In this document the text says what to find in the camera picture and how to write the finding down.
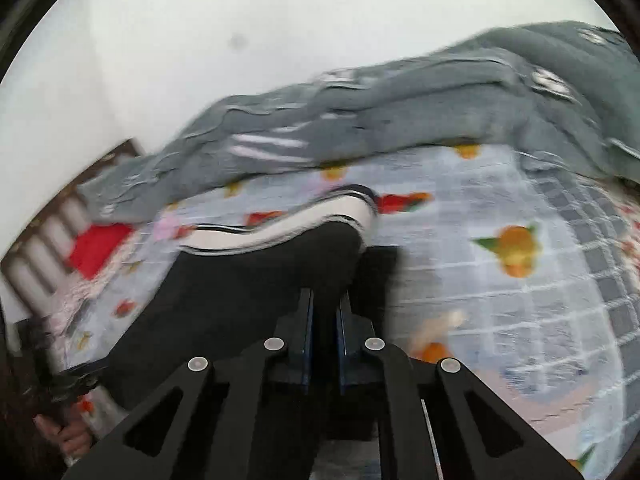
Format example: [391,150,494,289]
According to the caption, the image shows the black pants with white stripe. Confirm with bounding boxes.
[102,184,399,411]

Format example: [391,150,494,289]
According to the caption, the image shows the person's left hand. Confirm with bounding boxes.
[34,405,93,458]

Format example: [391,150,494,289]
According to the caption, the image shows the dark wooden headboard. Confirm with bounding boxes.
[1,139,141,318]

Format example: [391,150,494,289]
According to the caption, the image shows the red pillow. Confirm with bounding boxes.
[67,223,134,280]

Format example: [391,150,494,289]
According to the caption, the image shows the fruit print grey blanket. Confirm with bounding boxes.
[52,145,639,479]

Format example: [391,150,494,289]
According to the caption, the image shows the grey quilted comforter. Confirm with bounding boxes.
[79,22,639,223]

